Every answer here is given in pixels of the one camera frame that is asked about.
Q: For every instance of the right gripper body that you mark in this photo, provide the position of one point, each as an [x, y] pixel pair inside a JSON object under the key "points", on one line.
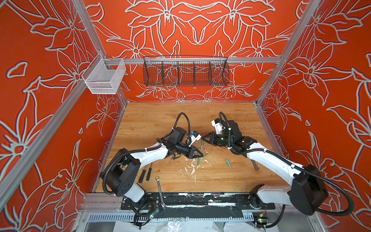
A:
{"points": [[222, 139]]}

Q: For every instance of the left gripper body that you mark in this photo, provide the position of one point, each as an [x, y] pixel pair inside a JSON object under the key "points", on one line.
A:
{"points": [[182, 148]]}

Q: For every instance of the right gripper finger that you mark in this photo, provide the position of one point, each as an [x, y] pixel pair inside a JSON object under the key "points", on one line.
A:
{"points": [[209, 136], [208, 140]]}

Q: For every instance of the dark green pen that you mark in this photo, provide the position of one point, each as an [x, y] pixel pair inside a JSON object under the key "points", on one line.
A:
{"points": [[201, 149]]}

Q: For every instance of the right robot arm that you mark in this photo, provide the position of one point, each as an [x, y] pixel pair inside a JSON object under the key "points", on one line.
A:
{"points": [[306, 189]]}

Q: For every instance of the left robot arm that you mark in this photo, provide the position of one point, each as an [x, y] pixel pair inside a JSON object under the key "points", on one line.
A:
{"points": [[118, 178]]}

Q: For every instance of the black screwdriver right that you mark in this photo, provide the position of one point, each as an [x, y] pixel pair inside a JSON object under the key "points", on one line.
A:
{"points": [[149, 173]]}

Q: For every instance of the black screwdriver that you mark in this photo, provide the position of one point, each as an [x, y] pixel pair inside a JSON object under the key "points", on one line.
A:
{"points": [[149, 173], [142, 175]]}

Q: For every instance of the black screwdriver left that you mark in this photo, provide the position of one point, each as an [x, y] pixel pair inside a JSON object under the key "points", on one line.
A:
{"points": [[142, 175]]}

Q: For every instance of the metal wrench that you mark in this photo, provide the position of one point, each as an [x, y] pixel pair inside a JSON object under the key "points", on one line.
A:
{"points": [[160, 193]]}

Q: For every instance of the clear plastic bin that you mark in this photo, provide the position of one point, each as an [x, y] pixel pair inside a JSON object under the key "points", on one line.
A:
{"points": [[100, 79]]}

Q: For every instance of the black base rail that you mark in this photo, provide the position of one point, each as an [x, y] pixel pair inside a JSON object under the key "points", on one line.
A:
{"points": [[239, 200]]}

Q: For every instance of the black wire basket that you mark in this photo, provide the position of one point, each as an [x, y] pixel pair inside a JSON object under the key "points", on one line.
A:
{"points": [[186, 71]]}

